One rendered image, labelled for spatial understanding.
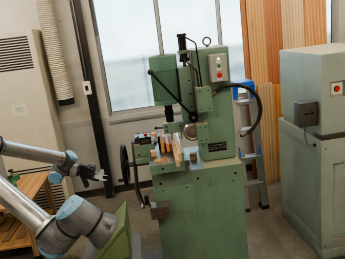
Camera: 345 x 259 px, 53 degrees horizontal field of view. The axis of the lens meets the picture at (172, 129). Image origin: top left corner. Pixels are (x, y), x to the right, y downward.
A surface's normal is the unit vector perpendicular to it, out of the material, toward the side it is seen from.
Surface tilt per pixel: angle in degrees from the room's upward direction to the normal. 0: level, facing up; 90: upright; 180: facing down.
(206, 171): 90
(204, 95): 90
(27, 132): 90
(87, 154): 90
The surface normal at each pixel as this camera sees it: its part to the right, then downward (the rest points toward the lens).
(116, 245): 0.09, 0.26
